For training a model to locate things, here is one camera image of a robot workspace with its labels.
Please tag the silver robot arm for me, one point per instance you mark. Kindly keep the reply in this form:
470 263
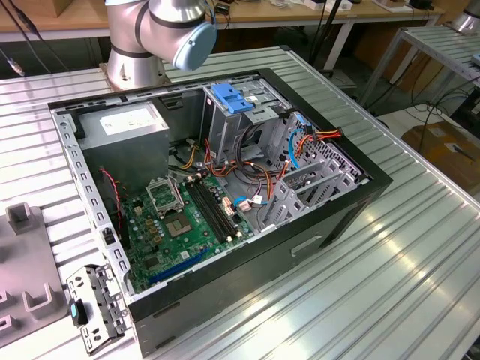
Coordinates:
131 63

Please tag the silver disk bay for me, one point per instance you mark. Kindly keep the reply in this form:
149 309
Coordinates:
330 172

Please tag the black RAM slot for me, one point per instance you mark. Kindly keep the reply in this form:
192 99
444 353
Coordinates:
214 210
210 210
219 210
205 210

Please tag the grey optical drive cage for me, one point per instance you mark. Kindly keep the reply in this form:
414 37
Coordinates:
225 127

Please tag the CPU socket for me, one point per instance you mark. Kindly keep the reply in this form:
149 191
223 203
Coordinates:
176 225

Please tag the green motherboard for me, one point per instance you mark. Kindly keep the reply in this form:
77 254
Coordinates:
195 247

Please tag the blue drive latch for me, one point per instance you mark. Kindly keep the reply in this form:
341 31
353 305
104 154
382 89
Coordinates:
227 95

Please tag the black open PC case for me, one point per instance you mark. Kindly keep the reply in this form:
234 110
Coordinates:
225 285

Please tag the blue expansion slot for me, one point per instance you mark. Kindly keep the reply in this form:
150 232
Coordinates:
176 268

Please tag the grey power supply unit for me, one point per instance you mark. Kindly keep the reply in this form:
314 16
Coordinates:
123 157

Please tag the wooden desk white legs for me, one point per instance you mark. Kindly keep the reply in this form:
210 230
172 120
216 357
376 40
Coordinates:
285 13

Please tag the black stand pole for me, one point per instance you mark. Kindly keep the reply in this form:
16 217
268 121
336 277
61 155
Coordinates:
327 22

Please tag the small white box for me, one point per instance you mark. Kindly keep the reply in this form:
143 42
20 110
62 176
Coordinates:
313 3

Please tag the large brown cardboard box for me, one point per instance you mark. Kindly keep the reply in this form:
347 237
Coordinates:
438 150

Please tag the black latch teal tab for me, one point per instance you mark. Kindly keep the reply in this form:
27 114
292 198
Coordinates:
80 313

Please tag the grey parts rack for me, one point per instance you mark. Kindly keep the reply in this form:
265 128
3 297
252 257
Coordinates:
26 258

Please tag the black desk device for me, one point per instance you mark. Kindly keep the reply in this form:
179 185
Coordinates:
420 3

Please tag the silver slot cover bracket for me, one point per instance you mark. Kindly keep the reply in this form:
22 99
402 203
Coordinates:
107 296

